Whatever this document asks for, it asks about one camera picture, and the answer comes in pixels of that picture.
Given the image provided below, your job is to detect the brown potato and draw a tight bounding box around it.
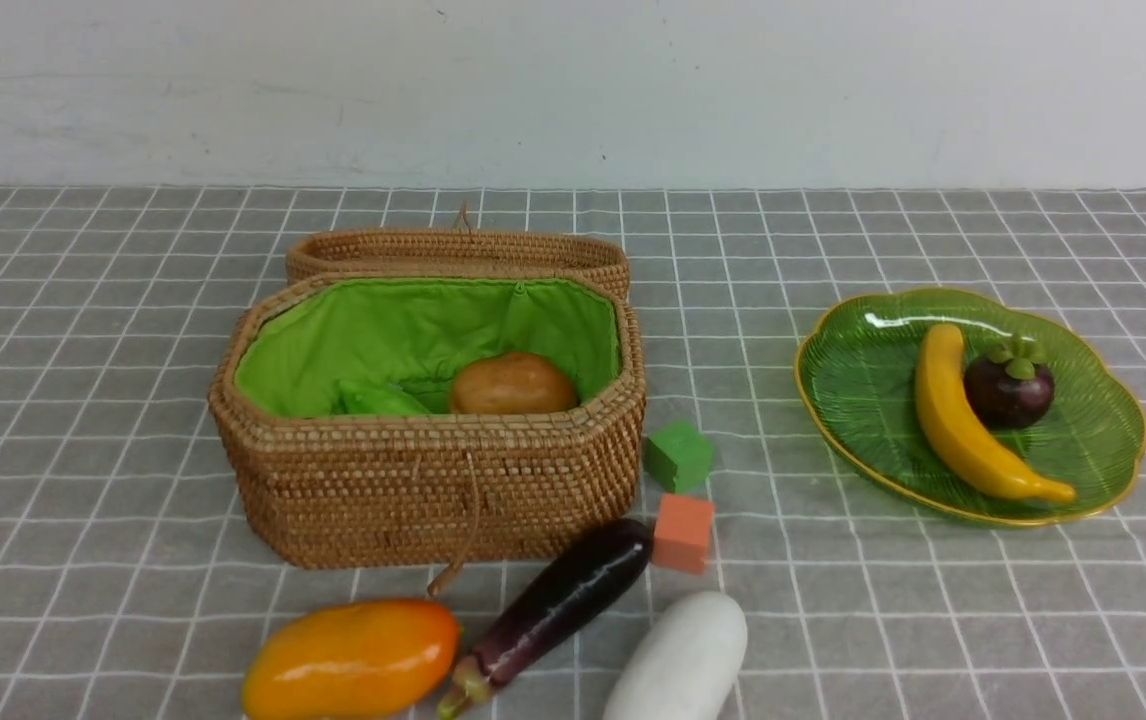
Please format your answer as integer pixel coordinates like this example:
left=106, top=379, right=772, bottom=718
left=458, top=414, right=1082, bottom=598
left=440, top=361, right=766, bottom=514
left=448, top=351, right=579, bottom=415

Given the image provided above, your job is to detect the dark purple eggplant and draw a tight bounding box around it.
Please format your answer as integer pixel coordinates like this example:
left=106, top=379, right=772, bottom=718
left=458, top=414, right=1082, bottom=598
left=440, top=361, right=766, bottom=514
left=435, top=518, right=654, bottom=719

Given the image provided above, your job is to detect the light green bitter gourd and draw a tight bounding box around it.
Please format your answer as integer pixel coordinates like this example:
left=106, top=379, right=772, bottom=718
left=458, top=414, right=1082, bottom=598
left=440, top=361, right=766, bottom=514
left=332, top=379, right=432, bottom=416

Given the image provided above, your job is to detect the white radish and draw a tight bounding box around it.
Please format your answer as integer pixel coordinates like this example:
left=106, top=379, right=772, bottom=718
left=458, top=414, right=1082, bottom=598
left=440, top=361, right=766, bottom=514
left=602, top=590, right=748, bottom=719

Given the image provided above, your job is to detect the orange yellow mango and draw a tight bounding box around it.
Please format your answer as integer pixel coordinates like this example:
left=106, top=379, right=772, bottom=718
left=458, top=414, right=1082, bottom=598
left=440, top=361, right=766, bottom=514
left=241, top=598, right=462, bottom=719

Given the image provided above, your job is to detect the yellow banana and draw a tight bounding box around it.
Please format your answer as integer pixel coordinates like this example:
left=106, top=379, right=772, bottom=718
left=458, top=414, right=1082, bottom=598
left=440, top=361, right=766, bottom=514
left=913, top=323, right=1077, bottom=504

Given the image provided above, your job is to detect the dark purple mangosteen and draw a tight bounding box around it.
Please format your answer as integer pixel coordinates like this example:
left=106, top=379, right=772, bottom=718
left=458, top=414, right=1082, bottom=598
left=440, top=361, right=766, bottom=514
left=963, top=334, right=1055, bottom=430

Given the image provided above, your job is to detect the green foam cube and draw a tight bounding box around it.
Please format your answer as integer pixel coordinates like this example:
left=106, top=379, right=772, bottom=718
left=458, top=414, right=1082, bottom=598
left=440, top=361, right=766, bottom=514
left=643, top=421, right=715, bottom=495

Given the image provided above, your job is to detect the orange foam cube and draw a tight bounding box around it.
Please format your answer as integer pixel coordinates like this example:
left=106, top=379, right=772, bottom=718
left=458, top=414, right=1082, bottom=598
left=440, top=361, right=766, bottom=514
left=651, top=493, right=715, bottom=577

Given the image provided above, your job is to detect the woven rattan basket green lining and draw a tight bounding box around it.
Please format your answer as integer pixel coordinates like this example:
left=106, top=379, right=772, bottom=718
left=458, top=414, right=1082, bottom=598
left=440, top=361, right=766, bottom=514
left=209, top=271, right=647, bottom=571

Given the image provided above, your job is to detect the green glass leaf plate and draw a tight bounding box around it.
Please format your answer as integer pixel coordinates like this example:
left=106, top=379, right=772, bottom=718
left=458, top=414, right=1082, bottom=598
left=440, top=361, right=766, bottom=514
left=794, top=287, right=1146, bottom=527

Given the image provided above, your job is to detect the grey checkered tablecloth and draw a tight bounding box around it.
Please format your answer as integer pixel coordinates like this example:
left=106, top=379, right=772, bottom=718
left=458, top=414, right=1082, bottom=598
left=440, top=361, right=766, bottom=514
left=0, top=187, right=1146, bottom=719

